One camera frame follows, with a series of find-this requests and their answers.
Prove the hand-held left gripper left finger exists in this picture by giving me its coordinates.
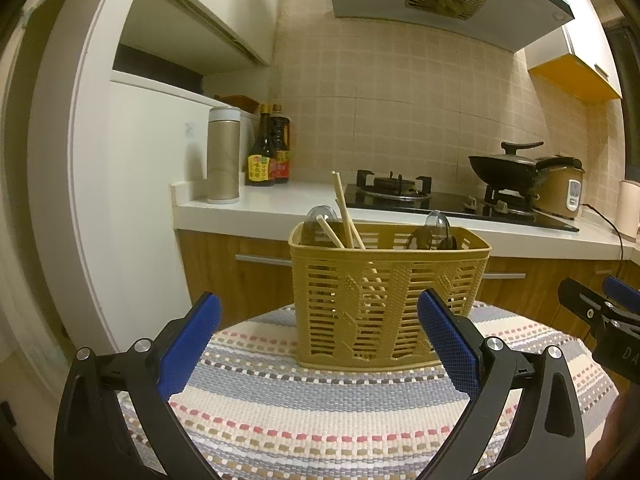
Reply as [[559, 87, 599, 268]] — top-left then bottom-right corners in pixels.
[[54, 290, 223, 480]]

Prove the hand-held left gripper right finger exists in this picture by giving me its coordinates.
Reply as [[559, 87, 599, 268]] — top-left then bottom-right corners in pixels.
[[416, 287, 586, 480]]

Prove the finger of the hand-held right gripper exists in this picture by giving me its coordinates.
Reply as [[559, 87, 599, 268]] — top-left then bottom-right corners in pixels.
[[602, 275, 640, 316], [558, 277, 618, 333]]

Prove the yellow plastic utensil basket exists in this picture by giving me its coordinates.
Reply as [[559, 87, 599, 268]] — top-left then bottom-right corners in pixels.
[[288, 220, 492, 373]]

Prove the black spoon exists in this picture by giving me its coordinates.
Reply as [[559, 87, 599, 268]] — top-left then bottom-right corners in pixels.
[[406, 227, 436, 251]]

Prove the clear plastic spoon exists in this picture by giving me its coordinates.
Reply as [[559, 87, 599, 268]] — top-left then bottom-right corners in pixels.
[[424, 210, 453, 251], [302, 205, 337, 248]]

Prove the wooden chopstick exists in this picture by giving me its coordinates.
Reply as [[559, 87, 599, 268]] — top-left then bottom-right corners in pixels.
[[336, 197, 368, 251], [315, 215, 347, 250], [331, 171, 362, 251]]

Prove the person's right forearm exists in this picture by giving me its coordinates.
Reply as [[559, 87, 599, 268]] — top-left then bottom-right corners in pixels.
[[585, 390, 640, 480]]

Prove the wooden base cabinet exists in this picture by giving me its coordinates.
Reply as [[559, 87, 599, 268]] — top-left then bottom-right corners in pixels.
[[177, 230, 640, 341]]

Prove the white jar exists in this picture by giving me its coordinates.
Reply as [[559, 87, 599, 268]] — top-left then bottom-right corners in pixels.
[[617, 179, 640, 241]]

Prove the beige rice cooker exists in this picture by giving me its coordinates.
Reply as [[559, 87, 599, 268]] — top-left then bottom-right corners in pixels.
[[532, 156, 586, 221]]

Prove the black gas stove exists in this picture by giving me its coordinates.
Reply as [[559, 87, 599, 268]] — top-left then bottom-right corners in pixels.
[[342, 170, 581, 233]]

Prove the striped woven mat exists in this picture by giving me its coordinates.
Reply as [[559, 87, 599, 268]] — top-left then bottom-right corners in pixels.
[[117, 300, 621, 480]]

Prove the black wok with lid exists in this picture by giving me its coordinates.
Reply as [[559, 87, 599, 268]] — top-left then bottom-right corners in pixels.
[[468, 141, 546, 188]]

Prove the white tall cabinet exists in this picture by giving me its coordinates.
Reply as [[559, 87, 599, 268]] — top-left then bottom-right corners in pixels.
[[30, 0, 286, 356]]

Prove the white kitchen countertop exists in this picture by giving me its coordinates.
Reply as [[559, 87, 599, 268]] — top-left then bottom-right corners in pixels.
[[170, 180, 640, 261]]

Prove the beige thermos flask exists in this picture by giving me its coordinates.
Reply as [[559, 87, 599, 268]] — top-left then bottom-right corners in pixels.
[[206, 106, 242, 205]]

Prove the small soy sauce bottle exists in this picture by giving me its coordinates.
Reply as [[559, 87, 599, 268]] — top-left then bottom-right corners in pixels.
[[246, 104, 277, 187]]

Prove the large soy sauce bottle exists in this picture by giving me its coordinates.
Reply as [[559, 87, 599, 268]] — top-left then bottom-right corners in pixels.
[[269, 105, 292, 184]]

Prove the yellow upper cabinet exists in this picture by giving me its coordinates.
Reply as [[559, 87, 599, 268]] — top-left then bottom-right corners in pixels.
[[525, 10, 623, 106]]

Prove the brown container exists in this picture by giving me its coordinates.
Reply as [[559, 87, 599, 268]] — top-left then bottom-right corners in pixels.
[[215, 94, 261, 115]]

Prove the range hood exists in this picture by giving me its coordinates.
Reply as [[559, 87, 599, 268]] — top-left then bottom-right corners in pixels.
[[324, 0, 575, 53]]

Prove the black power cable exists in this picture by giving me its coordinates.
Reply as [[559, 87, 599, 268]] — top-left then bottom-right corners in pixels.
[[582, 202, 626, 261]]

